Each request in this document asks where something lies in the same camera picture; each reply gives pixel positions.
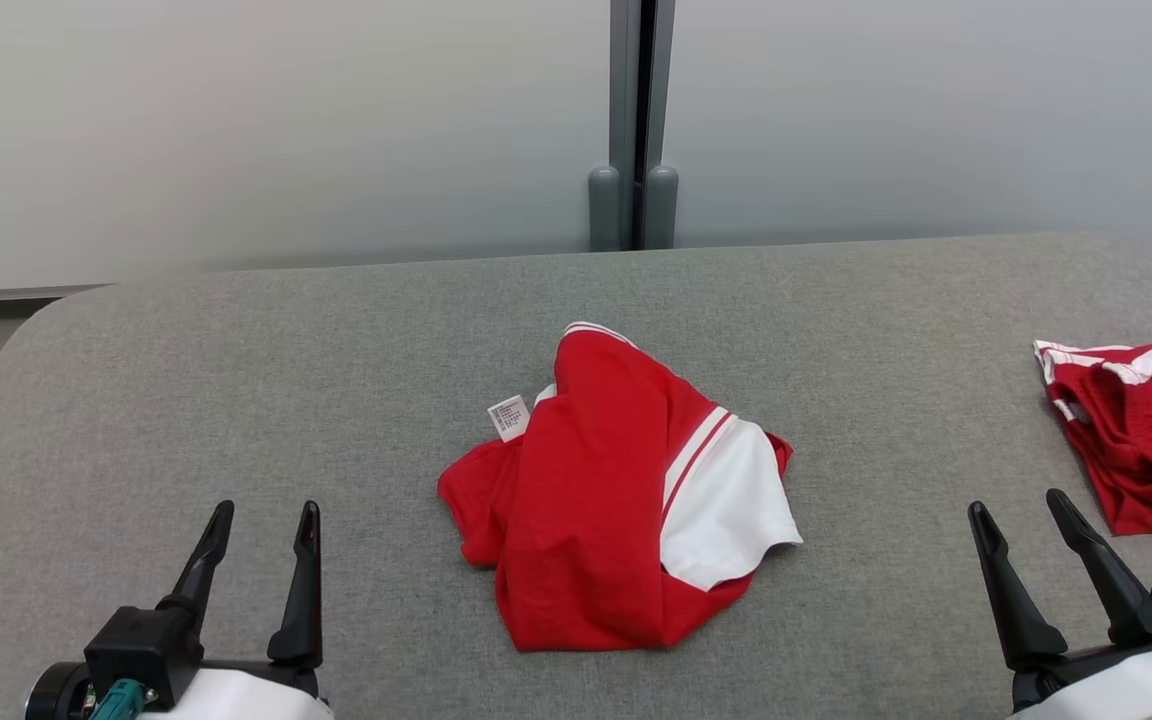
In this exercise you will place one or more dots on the grey wall baseboard strip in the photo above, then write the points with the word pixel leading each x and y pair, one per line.
pixel 6 295

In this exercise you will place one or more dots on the red shorts white stripes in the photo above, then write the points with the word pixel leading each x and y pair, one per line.
pixel 1146 440

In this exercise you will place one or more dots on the red and white t-shirt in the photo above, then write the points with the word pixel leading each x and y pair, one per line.
pixel 586 500

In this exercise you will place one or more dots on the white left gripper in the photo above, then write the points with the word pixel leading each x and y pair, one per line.
pixel 246 700

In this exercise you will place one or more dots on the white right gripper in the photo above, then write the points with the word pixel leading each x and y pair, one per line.
pixel 1116 695

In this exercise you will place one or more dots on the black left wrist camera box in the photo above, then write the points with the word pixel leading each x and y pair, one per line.
pixel 141 650

